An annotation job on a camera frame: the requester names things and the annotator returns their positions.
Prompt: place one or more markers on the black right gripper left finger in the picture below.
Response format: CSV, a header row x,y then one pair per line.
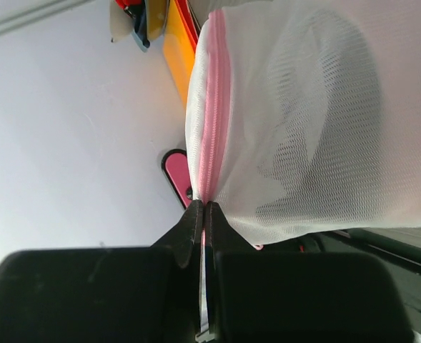
x,y
106,294

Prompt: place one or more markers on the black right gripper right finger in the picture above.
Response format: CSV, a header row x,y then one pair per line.
x,y
279,296

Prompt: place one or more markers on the white mesh laundry bag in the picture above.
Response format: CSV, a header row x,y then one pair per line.
x,y
305,116

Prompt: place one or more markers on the teal plastic laundry basket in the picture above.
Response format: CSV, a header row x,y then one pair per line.
x,y
139,15

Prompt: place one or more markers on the black case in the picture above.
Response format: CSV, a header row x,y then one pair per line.
x,y
175,167

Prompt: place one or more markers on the bright red garment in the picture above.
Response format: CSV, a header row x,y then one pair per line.
x,y
124,4

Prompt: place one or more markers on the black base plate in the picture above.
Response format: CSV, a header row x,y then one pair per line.
x,y
402,260

